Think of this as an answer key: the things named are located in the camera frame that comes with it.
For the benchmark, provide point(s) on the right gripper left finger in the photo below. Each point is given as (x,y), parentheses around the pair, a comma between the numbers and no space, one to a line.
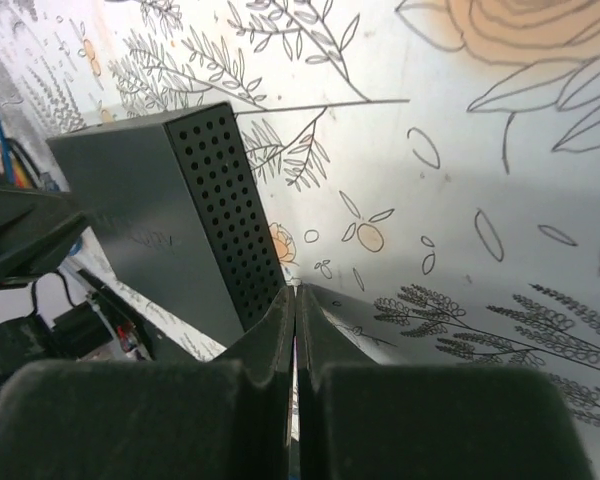
(228,418)

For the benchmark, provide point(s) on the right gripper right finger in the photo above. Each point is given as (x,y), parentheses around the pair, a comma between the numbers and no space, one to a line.
(363,420)

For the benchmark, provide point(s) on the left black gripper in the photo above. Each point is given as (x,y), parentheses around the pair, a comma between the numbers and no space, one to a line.
(37,230)

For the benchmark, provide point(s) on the black network switch box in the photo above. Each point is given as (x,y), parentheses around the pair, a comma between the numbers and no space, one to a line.
(172,202)

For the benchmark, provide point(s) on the floral table mat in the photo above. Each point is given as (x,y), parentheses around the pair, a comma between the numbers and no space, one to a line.
(434,164)

